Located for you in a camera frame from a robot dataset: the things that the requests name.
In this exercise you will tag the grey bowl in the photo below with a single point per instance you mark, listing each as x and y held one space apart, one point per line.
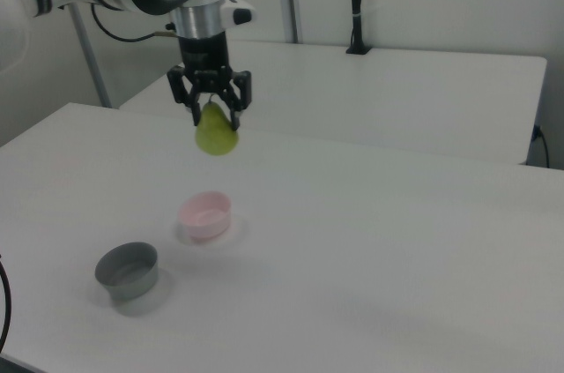
132 285

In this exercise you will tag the pink bowl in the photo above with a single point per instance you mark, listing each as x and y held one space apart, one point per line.
207 225

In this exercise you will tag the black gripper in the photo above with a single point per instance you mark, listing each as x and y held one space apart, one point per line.
205 53

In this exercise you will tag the green pear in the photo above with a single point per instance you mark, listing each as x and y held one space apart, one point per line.
216 137

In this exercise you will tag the black pole with clamp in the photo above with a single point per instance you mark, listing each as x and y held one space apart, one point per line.
357 2

